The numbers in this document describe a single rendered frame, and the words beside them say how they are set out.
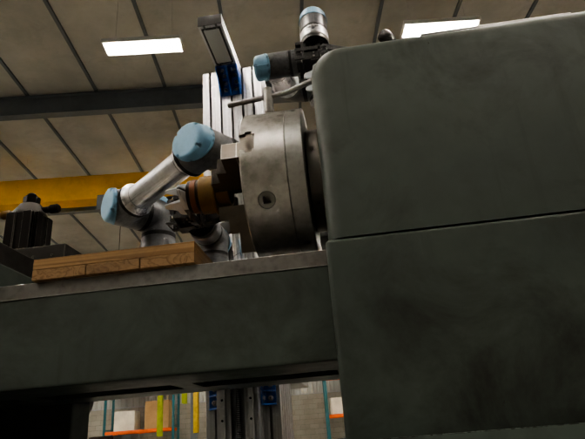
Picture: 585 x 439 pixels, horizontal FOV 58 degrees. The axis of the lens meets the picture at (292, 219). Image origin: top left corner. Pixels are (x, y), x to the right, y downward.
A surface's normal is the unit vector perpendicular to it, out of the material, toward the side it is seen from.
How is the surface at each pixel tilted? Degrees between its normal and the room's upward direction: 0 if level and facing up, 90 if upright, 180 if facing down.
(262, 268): 90
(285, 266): 90
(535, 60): 90
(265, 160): 98
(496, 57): 90
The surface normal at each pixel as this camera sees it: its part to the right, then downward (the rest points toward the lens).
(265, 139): -0.14, -0.52
